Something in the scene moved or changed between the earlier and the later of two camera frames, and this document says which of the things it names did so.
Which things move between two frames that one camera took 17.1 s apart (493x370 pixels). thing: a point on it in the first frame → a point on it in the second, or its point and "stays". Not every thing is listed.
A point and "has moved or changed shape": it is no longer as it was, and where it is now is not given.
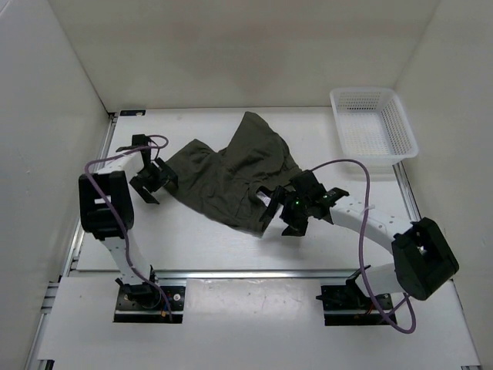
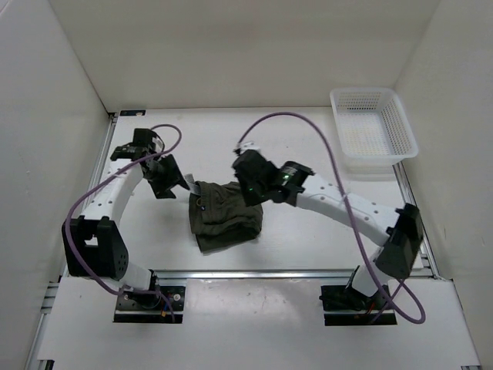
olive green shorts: x=223 y=186 has moved or changed shape
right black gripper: x=296 y=227 → x=249 y=200
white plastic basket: x=372 y=125 stays
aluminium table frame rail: x=36 y=362 stays
